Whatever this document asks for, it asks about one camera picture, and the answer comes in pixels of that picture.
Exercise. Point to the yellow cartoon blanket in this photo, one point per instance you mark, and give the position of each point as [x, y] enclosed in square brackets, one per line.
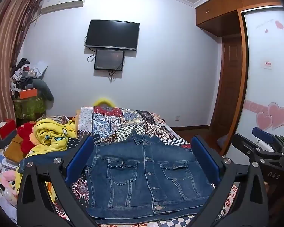
[49, 132]

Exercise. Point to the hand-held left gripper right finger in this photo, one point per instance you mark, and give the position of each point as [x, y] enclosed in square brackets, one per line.
[205, 162]

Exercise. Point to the brown wooden door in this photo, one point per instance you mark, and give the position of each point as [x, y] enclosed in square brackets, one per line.
[227, 87]

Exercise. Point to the wooden overhead cabinet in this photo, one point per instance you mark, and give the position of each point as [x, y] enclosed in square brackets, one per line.
[217, 11]

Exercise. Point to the black wall television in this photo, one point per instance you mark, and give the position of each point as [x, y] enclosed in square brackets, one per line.
[111, 34]

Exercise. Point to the yellow rounded object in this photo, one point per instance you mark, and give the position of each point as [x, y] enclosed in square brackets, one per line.
[104, 100]

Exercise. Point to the red box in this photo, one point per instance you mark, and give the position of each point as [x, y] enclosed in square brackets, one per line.
[6, 127]

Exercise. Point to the pile of clothes and clutter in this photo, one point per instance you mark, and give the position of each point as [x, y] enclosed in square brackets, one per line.
[26, 73]

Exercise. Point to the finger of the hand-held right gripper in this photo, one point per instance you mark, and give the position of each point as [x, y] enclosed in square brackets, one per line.
[262, 134]
[247, 146]

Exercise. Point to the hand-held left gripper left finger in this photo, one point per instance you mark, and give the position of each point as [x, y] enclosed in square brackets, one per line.
[80, 162]

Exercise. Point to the green patterned cloth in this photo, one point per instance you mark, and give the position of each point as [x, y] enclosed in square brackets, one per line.
[29, 107]

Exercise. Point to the pink plush toy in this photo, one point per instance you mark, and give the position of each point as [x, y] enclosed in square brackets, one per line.
[8, 186]

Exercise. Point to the brown bag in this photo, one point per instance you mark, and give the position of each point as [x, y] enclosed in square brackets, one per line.
[14, 147]

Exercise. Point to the orange box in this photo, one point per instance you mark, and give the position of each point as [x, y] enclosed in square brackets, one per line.
[28, 93]

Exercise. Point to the white air conditioner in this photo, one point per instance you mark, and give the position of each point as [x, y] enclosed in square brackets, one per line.
[64, 2]

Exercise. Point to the patchwork printed blanket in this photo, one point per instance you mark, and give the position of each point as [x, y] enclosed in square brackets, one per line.
[113, 123]

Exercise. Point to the small black wall monitor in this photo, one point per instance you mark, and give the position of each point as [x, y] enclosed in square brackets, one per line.
[109, 59]

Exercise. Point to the red plush toy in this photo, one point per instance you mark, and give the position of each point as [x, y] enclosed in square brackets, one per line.
[24, 134]

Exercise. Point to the blue denim jacket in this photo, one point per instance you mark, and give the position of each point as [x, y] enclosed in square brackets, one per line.
[137, 177]

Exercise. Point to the white heart-print sliding door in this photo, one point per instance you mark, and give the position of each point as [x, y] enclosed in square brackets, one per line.
[267, 87]

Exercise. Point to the brown striped curtain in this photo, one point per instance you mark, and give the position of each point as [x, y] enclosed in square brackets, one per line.
[7, 52]

